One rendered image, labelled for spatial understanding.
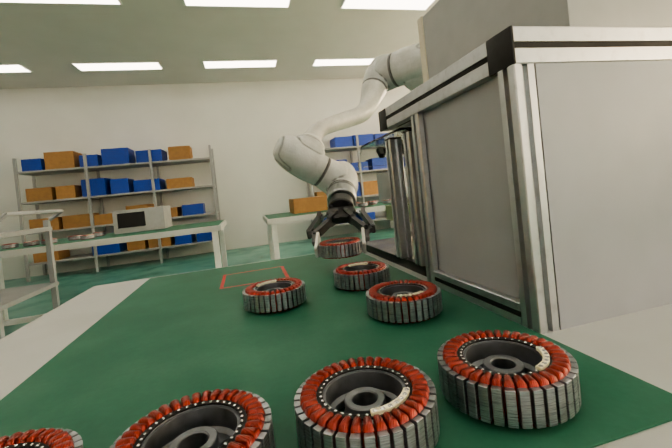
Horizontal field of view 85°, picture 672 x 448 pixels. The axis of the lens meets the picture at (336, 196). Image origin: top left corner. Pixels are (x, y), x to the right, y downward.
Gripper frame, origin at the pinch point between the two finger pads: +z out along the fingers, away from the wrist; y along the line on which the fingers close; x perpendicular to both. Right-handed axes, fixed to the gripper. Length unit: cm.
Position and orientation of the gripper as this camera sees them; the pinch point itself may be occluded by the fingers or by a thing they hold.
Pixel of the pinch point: (340, 246)
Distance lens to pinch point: 91.7
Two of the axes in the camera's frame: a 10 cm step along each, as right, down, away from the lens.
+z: -0.2, 5.2, -8.5
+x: -1.4, -8.5, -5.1
